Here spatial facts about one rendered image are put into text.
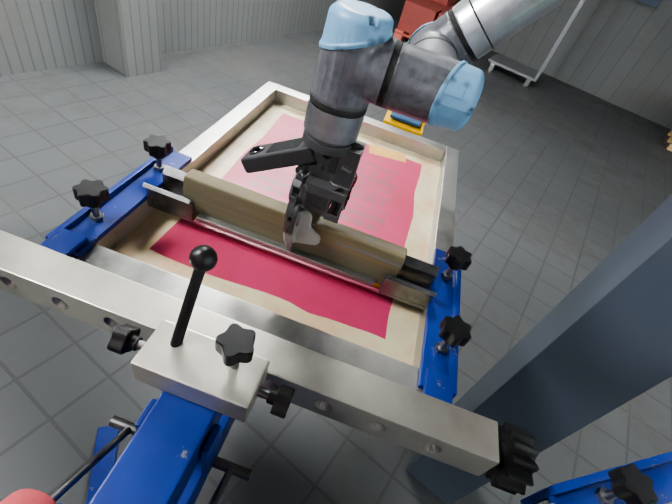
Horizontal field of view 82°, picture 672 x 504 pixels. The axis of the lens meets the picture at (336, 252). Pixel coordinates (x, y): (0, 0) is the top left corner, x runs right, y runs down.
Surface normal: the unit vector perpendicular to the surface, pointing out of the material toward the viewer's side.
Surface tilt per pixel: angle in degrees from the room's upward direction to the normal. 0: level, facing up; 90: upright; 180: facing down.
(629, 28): 90
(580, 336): 90
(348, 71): 90
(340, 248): 90
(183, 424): 0
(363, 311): 0
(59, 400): 0
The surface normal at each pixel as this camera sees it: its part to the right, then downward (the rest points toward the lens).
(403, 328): 0.24, -0.69
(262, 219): -0.26, 0.63
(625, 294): -0.56, 0.47
